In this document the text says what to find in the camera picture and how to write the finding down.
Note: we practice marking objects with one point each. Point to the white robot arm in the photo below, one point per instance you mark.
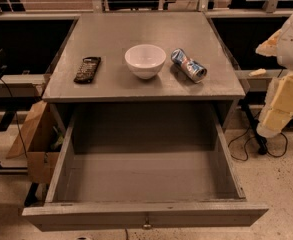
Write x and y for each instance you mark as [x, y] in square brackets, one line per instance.
[278, 109]

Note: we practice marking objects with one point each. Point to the open grey top drawer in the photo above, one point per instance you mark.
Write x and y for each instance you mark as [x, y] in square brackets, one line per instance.
[120, 170]

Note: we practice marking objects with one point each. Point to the small metal drawer knob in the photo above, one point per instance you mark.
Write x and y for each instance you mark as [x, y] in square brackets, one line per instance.
[146, 226]

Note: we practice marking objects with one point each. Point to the white ceramic bowl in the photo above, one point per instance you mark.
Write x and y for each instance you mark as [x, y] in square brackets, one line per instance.
[145, 60]

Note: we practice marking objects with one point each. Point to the grey wooden cabinet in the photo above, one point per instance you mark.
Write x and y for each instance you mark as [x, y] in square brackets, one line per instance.
[110, 35]

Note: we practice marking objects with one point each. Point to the blue crushed soda can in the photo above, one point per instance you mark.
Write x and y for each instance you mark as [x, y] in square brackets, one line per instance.
[191, 68]

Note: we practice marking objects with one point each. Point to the brown cardboard box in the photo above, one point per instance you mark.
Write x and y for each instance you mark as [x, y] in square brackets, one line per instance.
[34, 141]

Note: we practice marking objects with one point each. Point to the yellow foam scrap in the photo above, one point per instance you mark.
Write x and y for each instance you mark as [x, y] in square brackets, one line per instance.
[258, 72]

